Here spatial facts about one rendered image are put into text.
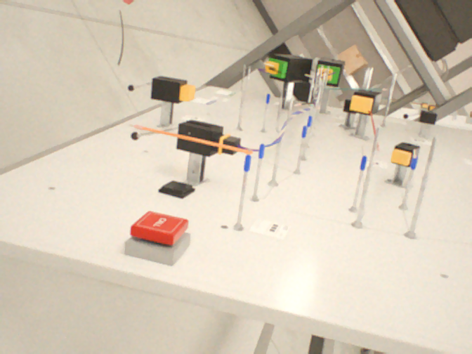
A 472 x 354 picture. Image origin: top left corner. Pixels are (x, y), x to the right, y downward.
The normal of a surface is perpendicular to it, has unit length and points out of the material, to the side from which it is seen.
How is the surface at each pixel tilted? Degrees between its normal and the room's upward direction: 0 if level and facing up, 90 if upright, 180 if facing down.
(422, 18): 90
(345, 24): 90
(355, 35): 90
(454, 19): 90
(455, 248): 48
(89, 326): 0
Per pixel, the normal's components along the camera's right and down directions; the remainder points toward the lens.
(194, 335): 0.80, -0.48
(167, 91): -0.24, 0.28
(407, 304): 0.13, -0.94
